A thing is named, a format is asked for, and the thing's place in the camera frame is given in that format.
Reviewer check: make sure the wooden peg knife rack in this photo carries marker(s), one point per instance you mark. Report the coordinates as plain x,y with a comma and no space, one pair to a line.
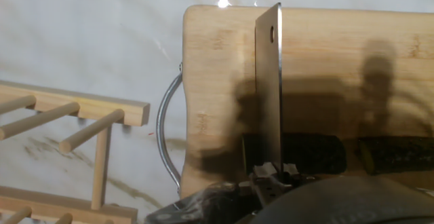
101,108

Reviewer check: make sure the short cucumber piece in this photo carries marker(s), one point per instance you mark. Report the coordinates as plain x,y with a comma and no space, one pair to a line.
312,154

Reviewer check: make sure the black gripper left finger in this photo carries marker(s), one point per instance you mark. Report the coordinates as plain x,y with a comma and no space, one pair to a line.
217,203

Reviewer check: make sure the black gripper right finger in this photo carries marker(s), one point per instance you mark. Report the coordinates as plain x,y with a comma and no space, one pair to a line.
291,172

